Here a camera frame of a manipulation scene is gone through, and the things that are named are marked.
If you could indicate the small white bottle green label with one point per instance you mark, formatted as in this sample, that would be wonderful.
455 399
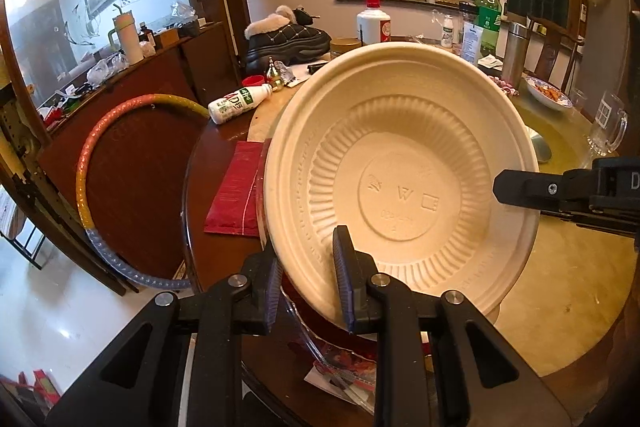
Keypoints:
447 32

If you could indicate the small gold ornament bottle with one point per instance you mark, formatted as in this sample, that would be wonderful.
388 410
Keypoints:
276 76

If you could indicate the stainless steel thermos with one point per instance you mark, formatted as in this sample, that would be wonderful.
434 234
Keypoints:
515 57

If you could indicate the red gift bag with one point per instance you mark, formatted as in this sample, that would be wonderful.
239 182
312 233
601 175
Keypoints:
40 387

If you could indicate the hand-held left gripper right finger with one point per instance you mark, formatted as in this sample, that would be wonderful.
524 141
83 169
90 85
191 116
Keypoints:
345 277

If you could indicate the cream tumbler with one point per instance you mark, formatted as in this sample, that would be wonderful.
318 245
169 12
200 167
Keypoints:
126 39

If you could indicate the fried food pieces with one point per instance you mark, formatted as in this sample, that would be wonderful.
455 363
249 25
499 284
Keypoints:
550 93

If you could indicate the red bottle cap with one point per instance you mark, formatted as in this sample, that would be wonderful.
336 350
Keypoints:
252 81

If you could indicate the blue patterned plate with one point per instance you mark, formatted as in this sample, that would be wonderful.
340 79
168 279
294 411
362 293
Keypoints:
537 94

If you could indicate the green plastic bottle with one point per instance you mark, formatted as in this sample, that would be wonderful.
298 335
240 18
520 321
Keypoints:
487 7

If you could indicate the clear bottle black cap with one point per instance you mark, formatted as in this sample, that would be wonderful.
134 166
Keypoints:
467 9

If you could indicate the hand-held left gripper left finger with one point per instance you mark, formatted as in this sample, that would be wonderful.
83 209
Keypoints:
274 297

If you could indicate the white plastic bag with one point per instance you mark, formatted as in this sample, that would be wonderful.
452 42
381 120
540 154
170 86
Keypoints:
107 69

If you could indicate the black fur-trimmed boots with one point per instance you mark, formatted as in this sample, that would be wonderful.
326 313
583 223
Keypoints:
285 42

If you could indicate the jar with gold lid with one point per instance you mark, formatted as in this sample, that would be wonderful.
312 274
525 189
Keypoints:
344 47

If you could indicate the wooden sideboard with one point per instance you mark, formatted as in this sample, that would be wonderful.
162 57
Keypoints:
145 187

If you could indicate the grey refrigerator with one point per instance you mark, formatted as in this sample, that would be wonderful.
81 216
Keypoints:
600 47

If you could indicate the small dark bottle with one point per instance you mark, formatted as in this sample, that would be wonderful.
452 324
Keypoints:
145 33

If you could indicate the large cream ribbed bowl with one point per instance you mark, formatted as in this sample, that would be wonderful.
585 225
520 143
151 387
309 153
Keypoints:
400 197

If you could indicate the multicoloured hula hoop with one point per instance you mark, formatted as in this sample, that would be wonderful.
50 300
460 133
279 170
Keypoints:
82 177

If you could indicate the large red scalloped bowl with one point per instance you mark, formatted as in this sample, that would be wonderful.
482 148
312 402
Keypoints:
345 359

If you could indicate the white paper leaflet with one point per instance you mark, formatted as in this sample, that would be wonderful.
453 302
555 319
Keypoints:
489 62

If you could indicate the dark wooden chair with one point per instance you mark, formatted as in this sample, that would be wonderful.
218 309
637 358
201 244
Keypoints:
547 57

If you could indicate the clear glass pitcher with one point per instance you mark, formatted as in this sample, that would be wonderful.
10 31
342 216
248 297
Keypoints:
605 127

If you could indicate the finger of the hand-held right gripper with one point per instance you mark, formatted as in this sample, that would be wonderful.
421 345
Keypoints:
530 189
600 223

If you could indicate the white liquor bottle red label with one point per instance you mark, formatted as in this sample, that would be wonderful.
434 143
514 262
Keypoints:
372 27

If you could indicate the white milk bottle green label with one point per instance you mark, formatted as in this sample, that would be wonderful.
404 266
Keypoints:
235 103

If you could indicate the red paper packet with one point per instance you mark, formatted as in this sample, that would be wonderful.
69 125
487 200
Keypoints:
232 192

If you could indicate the small clear glass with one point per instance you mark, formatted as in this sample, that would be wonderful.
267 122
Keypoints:
577 101

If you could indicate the gold glitter round mat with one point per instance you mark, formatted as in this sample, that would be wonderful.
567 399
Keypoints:
565 137

